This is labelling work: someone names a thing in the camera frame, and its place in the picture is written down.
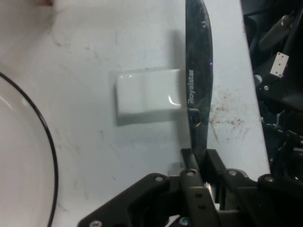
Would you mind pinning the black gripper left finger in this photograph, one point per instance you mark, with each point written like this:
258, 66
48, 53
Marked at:
196, 196

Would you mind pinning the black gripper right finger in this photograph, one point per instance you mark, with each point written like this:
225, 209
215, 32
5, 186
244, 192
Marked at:
260, 203

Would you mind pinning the steel table knife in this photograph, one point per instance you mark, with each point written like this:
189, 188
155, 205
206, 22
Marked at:
198, 71

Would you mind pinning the black equipment under table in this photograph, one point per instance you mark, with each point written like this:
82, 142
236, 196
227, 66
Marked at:
284, 118

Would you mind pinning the white ceramic cutlery rest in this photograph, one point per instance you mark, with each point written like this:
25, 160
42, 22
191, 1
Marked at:
146, 92

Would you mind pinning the white plate with black rim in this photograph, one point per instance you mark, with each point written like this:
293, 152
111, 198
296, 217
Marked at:
21, 146

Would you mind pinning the white perforated bracket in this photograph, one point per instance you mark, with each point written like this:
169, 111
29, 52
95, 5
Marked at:
279, 64

